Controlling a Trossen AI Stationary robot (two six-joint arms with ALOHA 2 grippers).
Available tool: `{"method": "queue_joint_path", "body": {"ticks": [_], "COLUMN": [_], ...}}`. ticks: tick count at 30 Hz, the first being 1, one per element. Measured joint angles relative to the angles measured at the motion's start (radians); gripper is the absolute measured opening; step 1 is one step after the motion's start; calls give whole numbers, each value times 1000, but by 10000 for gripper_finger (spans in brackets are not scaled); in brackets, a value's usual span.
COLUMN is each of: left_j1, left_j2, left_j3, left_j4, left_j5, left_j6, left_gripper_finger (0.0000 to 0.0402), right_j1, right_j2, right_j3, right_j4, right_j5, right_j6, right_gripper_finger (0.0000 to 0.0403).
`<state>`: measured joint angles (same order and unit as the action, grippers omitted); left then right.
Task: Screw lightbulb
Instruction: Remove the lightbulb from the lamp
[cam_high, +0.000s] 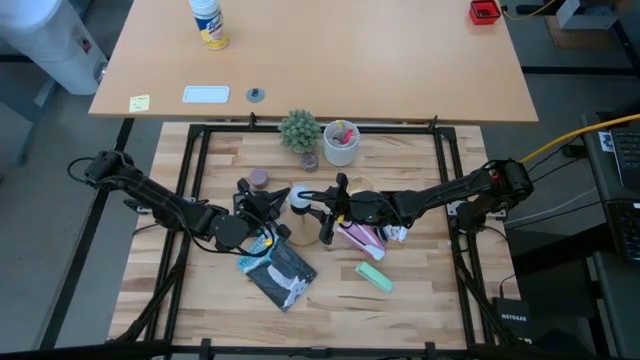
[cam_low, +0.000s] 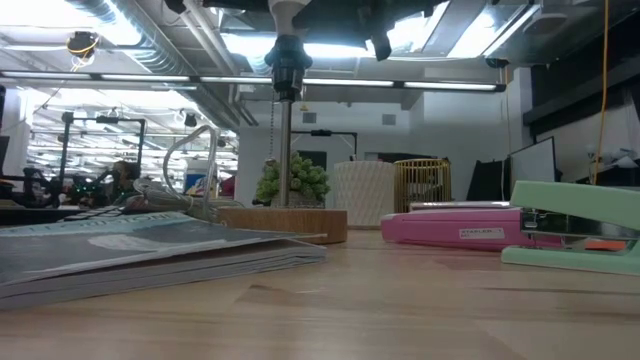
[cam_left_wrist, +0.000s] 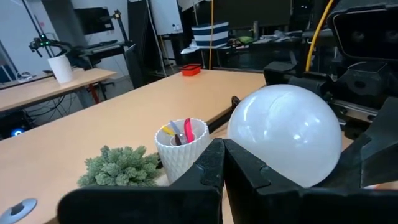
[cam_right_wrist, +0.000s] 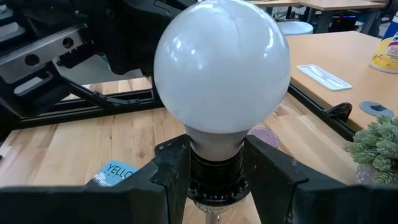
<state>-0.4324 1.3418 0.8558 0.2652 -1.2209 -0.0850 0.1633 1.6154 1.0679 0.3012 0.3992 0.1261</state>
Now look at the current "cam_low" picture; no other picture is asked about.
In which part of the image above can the white lightbulb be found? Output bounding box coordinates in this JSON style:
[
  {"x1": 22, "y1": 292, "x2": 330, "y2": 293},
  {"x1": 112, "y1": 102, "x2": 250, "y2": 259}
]
[{"x1": 267, "y1": 0, "x2": 312, "y2": 39}]

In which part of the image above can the black LED light bar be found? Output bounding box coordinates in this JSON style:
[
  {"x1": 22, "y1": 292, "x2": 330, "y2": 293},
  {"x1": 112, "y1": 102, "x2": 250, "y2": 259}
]
[{"x1": 0, "y1": 69, "x2": 507, "y2": 95}]

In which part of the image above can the green artificial potted plant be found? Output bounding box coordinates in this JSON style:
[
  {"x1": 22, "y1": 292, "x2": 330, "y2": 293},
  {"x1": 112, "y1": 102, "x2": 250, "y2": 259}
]
[{"x1": 255, "y1": 151, "x2": 332, "y2": 209}]

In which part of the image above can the white ribbed ceramic cup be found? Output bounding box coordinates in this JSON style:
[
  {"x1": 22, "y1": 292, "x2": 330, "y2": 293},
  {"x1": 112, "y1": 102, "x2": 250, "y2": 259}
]
[{"x1": 333, "y1": 160, "x2": 397, "y2": 228}]

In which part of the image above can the Lysol wipes canister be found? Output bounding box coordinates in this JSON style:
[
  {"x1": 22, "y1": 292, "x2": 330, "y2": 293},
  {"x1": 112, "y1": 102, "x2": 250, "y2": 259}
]
[{"x1": 185, "y1": 172, "x2": 219, "y2": 198}]

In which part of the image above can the small yellow jar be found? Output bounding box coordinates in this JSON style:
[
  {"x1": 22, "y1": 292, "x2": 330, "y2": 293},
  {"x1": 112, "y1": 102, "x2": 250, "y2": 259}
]
[{"x1": 393, "y1": 158, "x2": 454, "y2": 214}]

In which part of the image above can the person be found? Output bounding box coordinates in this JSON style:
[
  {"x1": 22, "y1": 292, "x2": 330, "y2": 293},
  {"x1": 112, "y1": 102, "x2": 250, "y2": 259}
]
[{"x1": 111, "y1": 160, "x2": 144, "y2": 202}]

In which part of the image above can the pink stapler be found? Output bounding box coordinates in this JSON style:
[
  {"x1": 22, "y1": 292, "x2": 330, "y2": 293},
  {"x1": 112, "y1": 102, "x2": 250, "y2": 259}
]
[{"x1": 379, "y1": 200, "x2": 564, "y2": 253}]

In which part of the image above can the computer monitor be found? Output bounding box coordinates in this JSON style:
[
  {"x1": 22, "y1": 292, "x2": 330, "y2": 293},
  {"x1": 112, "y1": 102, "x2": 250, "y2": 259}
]
[{"x1": 508, "y1": 136, "x2": 558, "y2": 193}]

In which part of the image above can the black desk calculator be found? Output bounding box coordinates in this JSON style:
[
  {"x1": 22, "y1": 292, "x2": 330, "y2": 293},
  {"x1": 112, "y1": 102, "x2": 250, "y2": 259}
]
[{"x1": 62, "y1": 207, "x2": 127, "y2": 223}]

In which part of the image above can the black and teal package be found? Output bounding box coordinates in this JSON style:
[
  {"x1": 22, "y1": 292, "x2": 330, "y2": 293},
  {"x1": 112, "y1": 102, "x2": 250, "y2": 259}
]
[{"x1": 0, "y1": 210, "x2": 329, "y2": 312}]

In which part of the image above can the mint green stapler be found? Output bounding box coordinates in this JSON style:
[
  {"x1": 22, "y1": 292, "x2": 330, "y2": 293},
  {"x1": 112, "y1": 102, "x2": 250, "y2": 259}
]
[{"x1": 500, "y1": 180, "x2": 640, "y2": 278}]

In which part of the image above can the black ceiling camera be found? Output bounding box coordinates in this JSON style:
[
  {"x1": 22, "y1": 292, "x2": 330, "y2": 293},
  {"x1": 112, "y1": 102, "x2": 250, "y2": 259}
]
[{"x1": 66, "y1": 30, "x2": 100, "y2": 57}]

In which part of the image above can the black background rig frame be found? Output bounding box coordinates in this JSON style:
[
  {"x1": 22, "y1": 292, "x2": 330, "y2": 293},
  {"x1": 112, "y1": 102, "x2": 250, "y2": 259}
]
[{"x1": 57, "y1": 112, "x2": 147, "y2": 202}]

